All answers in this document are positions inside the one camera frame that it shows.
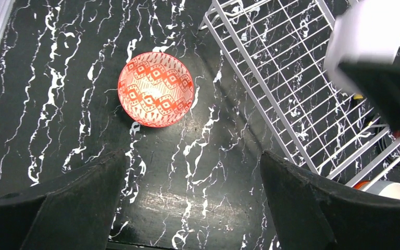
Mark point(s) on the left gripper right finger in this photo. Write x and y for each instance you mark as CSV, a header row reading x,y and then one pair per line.
x,y
312,212

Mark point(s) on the white wire dish rack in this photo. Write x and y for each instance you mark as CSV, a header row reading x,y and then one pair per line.
x,y
277,49

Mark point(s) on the yellow black tool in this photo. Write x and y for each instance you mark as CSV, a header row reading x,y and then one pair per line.
x,y
357,97

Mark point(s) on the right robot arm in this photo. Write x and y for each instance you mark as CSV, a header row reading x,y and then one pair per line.
x,y
361,53

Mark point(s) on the orange patterned bowl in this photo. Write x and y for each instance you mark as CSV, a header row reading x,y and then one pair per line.
x,y
155,89

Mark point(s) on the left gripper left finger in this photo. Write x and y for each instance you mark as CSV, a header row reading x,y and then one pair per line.
x,y
71,211

